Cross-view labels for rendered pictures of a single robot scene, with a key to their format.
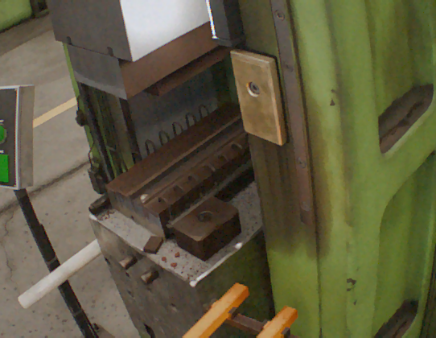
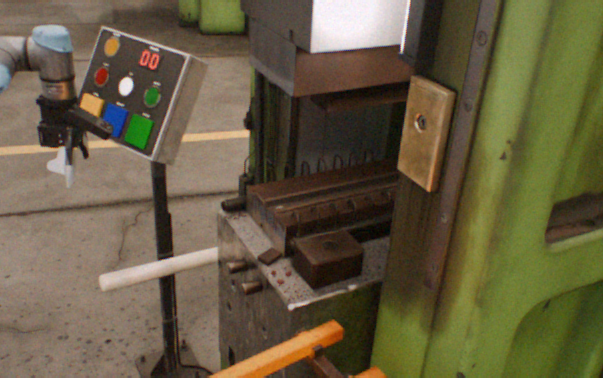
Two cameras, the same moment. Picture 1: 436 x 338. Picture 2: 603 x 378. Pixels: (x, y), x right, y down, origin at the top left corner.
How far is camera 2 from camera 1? 20 cm
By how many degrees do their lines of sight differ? 10
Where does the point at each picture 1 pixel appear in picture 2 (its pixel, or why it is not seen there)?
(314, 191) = (449, 253)
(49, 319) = (136, 322)
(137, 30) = (325, 18)
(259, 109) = (419, 146)
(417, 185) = (583, 310)
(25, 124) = (185, 99)
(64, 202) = (212, 216)
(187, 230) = (307, 251)
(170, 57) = (350, 72)
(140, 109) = (308, 131)
